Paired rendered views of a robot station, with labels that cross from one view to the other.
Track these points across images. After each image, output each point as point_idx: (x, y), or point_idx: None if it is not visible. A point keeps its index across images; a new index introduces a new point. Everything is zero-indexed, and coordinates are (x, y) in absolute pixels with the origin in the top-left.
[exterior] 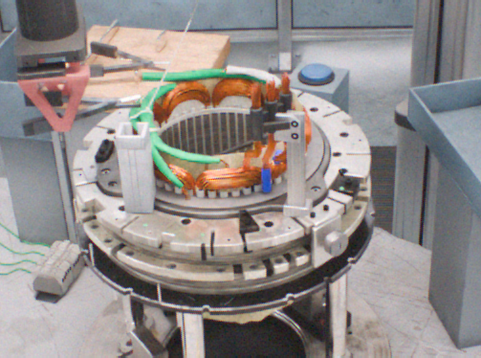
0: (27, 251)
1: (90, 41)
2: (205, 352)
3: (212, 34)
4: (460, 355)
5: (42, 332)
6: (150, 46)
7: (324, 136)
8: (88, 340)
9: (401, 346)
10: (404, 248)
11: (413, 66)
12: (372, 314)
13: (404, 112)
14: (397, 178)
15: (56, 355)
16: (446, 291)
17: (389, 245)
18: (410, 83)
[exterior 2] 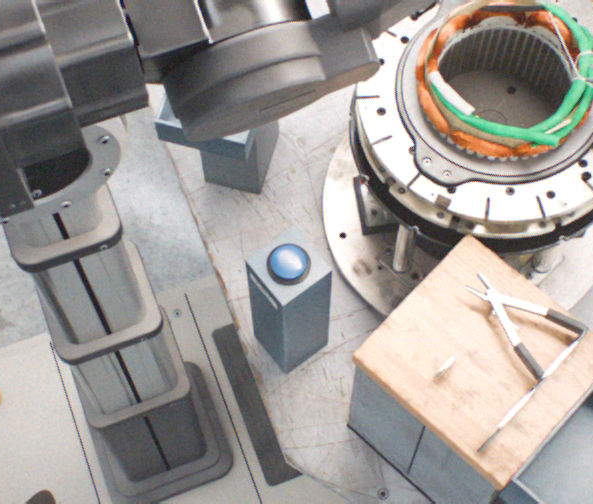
0: None
1: (523, 439)
2: None
3: (371, 367)
4: (281, 128)
5: None
6: (455, 382)
7: (403, 58)
8: (586, 284)
9: (319, 159)
10: (229, 265)
11: (138, 289)
12: (327, 185)
13: (156, 312)
14: (167, 349)
15: None
16: (269, 142)
17: (240, 277)
18: (140, 303)
